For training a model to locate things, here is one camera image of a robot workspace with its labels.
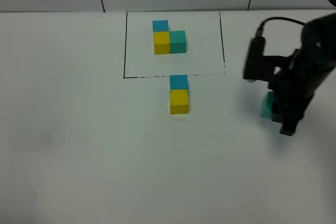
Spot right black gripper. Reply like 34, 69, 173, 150
268, 71, 315, 136

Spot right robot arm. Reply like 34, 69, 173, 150
271, 14, 335, 136

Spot green template block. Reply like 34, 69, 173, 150
169, 30, 186, 54

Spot yellow template block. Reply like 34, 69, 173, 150
153, 31, 170, 55

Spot blue template block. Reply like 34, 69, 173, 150
152, 20, 169, 32

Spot right black camera cable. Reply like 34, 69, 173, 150
256, 17, 308, 38

